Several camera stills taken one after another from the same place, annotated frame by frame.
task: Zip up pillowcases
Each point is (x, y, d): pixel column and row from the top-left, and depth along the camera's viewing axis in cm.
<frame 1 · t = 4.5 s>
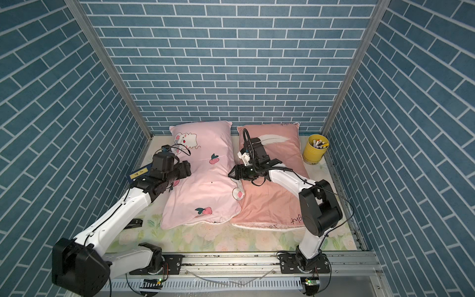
left hand: (188, 165, 83), fingers open
right hand: (234, 176, 87), fingers open
salmon pink feather pillow: (271, 205, 88), point 4 cm above the table
light pink cartoon pillow: (213, 192, 83), point 13 cm above the table
yellow pen holder cup: (315, 146, 100), point 14 cm above the table

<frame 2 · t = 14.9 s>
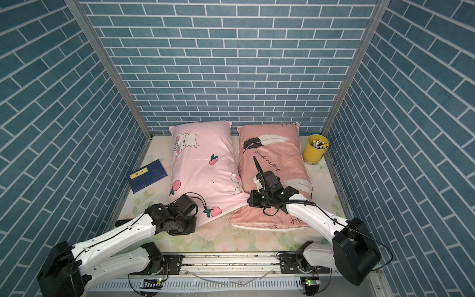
left hand: (198, 231, 79), fingers closed
right hand: (248, 201, 82), fingers closed
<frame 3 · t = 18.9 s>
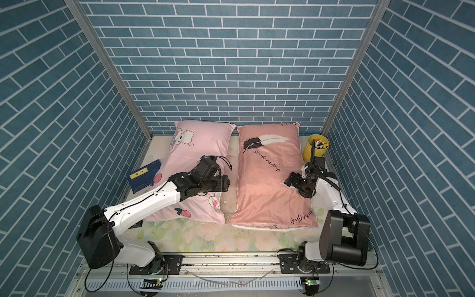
left hand: (228, 184, 81), fingers open
right hand: (293, 185, 89), fingers open
light pink cartoon pillow: (190, 140, 103), point 13 cm above the table
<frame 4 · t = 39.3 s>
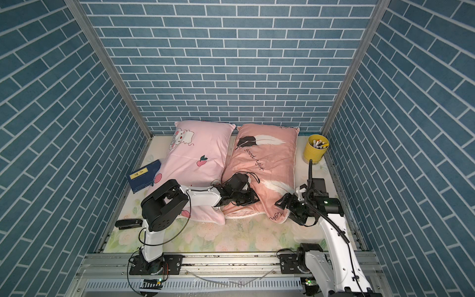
left hand: (263, 202, 88), fingers open
right hand: (283, 208, 76), fingers open
salmon pink feather pillow: (266, 152, 106), point 7 cm above the table
the other named things where they were.

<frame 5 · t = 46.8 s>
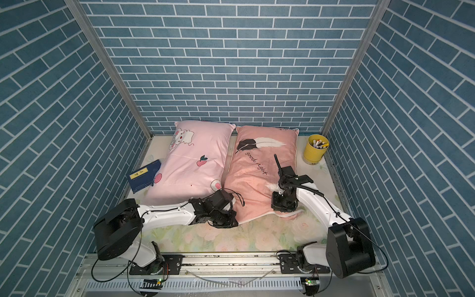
left hand: (242, 228, 79), fingers closed
right hand: (275, 208, 83), fingers closed
the named things where they were.

